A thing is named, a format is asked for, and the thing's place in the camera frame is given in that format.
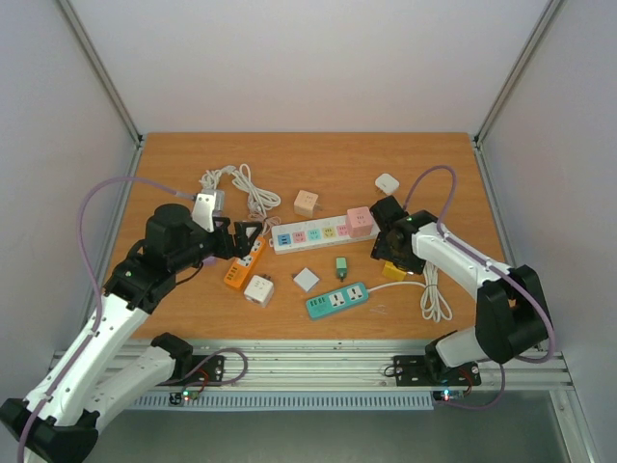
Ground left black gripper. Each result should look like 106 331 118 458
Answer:
172 215 262 273

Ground yellow cube adapter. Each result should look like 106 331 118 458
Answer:
382 262 408 282

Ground pink cube adapter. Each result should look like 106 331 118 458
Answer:
345 206 374 238

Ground white multicolour power strip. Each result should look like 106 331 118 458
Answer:
269 215 379 255

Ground peach cube adapter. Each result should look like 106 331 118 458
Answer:
293 190 319 218

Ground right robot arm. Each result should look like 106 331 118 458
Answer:
369 196 554 384

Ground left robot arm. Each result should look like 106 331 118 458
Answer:
1 204 263 462

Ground green plug adapter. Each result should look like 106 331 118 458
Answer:
335 257 348 282

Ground white plug of long strip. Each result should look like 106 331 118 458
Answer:
374 173 400 196

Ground orange power strip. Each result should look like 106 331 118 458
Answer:
224 236 266 290

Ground teal power strip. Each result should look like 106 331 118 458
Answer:
305 283 369 320

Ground white cube adapter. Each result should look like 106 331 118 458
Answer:
243 275 275 308

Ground small white square charger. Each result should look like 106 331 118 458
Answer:
292 267 320 292

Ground white coiled cable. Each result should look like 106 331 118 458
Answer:
199 163 282 228

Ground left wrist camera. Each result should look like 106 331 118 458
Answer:
191 189 225 232

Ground teal strip white cable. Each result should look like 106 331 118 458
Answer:
367 264 454 323

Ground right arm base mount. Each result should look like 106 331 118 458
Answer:
383 355 482 388

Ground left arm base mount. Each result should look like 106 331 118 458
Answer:
162 354 226 386

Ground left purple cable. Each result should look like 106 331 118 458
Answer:
16 176 199 463

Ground grey slotted cable duct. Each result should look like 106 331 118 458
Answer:
129 391 434 413

